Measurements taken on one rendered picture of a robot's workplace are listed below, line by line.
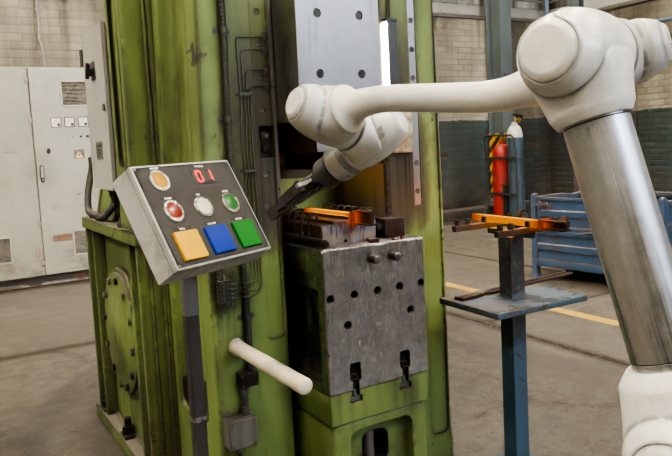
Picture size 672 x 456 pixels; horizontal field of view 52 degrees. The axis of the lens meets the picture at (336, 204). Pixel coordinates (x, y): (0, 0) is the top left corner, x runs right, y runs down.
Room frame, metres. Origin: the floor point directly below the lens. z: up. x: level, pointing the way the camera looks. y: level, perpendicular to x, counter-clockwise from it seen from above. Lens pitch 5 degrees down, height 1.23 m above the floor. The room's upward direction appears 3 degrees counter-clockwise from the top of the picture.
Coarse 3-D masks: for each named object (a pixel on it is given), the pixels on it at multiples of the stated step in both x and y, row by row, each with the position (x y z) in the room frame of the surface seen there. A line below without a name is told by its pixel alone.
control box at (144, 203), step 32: (224, 160) 1.90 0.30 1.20; (128, 192) 1.63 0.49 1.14; (160, 192) 1.65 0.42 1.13; (192, 192) 1.73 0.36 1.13; (224, 192) 1.82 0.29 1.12; (160, 224) 1.59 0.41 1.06; (192, 224) 1.66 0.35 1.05; (256, 224) 1.84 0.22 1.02; (160, 256) 1.58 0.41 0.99; (224, 256) 1.68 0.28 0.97; (256, 256) 1.83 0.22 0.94
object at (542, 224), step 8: (472, 216) 2.47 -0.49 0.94; (480, 216) 2.43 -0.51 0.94; (488, 216) 2.39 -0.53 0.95; (496, 216) 2.35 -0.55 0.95; (504, 216) 2.34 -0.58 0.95; (520, 224) 2.24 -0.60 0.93; (536, 224) 2.18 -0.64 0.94; (544, 224) 2.16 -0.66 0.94; (552, 224) 2.13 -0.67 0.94; (560, 224) 2.10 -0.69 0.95
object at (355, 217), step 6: (306, 210) 2.39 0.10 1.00; (312, 210) 2.35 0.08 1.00; (318, 210) 2.32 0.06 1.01; (324, 210) 2.29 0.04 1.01; (330, 210) 2.28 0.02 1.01; (336, 210) 2.27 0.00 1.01; (354, 210) 2.13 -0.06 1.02; (360, 210) 2.12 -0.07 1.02; (366, 210) 2.11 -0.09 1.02; (354, 216) 2.13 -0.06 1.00; (360, 216) 2.11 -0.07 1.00; (366, 216) 2.08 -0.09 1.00; (372, 216) 2.07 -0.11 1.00; (354, 222) 2.13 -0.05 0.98; (360, 222) 2.11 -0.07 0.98; (366, 222) 2.08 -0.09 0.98; (372, 222) 2.06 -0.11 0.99
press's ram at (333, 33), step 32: (288, 0) 2.09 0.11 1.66; (320, 0) 2.10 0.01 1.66; (352, 0) 2.16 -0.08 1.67; (288, 32) 2.10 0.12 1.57; (320, 32) 2.10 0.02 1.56; (352, 32) 2.16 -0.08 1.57; (288, 64) 2.11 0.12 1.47; (320, 64) 2.10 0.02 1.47; (352, 64) 2.15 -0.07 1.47; (288, 96) 2.12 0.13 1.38
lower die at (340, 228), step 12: (312, 216) 2.29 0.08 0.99; (324, 216) 2.26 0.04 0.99; (336, 216) 2.19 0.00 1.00; (348, 216) 2.14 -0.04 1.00; (300, 228) 2.20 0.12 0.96; (312, 228) 2.13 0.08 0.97; (324, 228) 2.09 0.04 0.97; (336, 228) 2.11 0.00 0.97; (348, 228) 2.13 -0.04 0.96; (360, 228) 2.15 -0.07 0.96; (372, 228) 2.18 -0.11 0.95; (336, 240) 2.11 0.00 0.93; (348, 240) 2.13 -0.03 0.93; (360, 240) 2.15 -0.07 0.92
